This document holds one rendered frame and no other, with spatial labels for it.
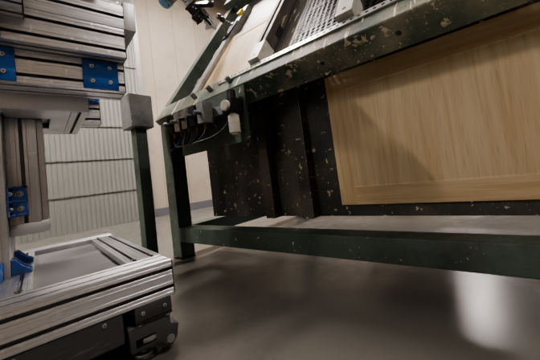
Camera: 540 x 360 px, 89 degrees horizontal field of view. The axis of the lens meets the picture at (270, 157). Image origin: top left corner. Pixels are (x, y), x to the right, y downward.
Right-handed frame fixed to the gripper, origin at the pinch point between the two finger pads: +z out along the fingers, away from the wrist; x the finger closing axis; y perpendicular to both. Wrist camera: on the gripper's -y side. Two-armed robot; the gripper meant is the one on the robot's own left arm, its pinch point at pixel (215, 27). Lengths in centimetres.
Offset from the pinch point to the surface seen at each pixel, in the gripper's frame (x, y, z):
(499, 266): 158, -75, 51
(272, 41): 57, -38, 9
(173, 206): 95, 55, 40
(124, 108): 65, 44, -11
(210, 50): -7.1, 17.0, 10.4
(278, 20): 43, -43, 7
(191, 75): 19.9, 26.9, 8.8
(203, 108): 88, -5, 4
